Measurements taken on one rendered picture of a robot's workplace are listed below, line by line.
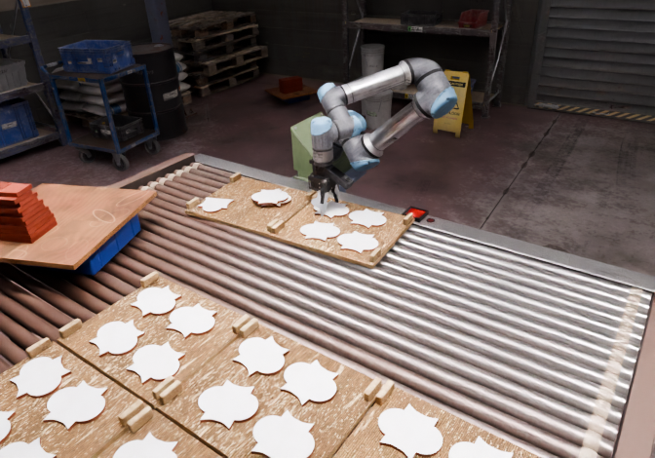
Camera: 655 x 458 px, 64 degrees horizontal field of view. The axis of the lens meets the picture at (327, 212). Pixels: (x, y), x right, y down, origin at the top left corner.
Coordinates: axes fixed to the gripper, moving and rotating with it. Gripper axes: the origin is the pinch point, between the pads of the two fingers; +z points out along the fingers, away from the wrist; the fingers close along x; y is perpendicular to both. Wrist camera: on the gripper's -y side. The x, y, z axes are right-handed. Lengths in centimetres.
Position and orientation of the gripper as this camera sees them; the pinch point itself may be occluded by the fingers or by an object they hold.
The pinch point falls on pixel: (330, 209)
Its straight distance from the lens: 201.4
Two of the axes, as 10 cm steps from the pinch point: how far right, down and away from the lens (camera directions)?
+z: 0.6, 8.8, 4.7
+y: -8.6, -2.0, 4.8
